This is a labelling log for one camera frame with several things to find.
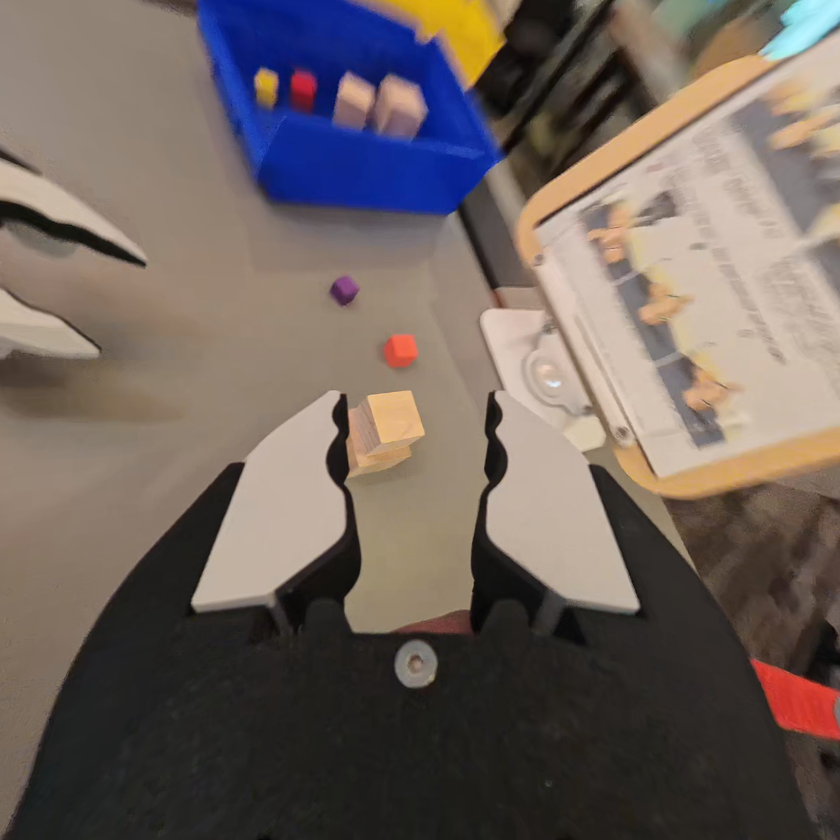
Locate medium wooden cube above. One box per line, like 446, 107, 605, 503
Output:
332, 73, 378, 131
364, 390, 427, 451

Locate wooden display board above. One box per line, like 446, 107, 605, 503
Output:
516, 53, 840, 500

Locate blue plastic bin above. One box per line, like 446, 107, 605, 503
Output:
197, 0, 502, 215

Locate large wooden cube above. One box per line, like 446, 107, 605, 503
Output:
346, 401, 414, 477
374, 75, 429, 141

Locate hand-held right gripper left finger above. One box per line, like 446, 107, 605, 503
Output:
191, 390, 362, 618

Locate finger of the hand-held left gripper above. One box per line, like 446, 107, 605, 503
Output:
0, 147, 148, 267
0, 287, 102, 362

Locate yellow plastic bin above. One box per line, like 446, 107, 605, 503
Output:
381, 0, 506, 90

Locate white instruction sheet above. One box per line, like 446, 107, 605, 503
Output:
536, 33, 840, 480

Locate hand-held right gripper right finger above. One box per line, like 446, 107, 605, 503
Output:
470, 390, 641, 618

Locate orange striped traffic cone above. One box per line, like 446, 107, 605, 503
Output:
751, 657, 840, 740

